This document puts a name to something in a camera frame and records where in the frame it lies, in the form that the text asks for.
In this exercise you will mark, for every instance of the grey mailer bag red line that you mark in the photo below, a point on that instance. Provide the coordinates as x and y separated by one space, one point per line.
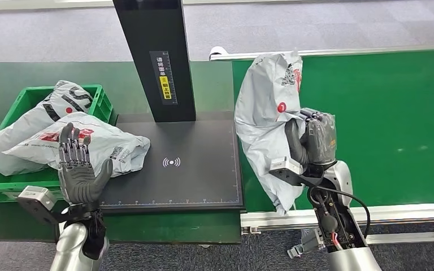
262 123

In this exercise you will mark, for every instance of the aluminium conveyor frame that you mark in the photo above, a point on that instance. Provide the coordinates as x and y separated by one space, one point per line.
408 211

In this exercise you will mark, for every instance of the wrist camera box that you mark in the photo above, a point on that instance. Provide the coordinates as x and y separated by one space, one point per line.
37 200
286 168

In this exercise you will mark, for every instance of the black inbound scanner machine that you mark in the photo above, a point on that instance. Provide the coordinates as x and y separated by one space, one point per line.
187 164

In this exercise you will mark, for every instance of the black yellow label sticker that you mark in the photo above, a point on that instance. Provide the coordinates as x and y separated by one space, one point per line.
163 78

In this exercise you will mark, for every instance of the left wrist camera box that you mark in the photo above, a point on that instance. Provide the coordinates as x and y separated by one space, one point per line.
37 200

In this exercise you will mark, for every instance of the grey mailer bag black stripes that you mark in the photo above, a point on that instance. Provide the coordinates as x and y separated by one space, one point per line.
26 127

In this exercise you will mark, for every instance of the green conveyor belt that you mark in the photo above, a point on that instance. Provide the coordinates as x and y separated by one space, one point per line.
389 112

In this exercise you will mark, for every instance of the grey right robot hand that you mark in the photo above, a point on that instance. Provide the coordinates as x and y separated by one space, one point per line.
318 142

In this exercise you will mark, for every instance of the green plastic crate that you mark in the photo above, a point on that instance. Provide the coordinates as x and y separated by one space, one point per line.
26 185

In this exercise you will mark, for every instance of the grey mailer bag red print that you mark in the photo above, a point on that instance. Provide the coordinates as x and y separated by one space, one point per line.
119 146

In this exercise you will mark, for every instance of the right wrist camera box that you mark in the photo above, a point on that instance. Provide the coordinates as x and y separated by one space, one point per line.
286 168

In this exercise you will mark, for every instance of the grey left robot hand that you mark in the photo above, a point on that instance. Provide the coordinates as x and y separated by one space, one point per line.
80 179

